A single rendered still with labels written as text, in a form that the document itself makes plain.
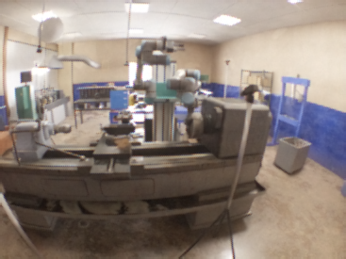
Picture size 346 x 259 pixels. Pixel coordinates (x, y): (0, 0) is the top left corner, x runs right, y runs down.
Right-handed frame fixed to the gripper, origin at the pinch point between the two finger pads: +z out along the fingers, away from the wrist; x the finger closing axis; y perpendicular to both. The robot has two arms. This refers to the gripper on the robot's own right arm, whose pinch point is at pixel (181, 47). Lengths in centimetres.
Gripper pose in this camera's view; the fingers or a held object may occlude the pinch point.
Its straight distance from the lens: 146.1
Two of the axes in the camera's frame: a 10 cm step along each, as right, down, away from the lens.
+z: 9.7, -0.3, 2.2
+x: 1.4, 8.6, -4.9
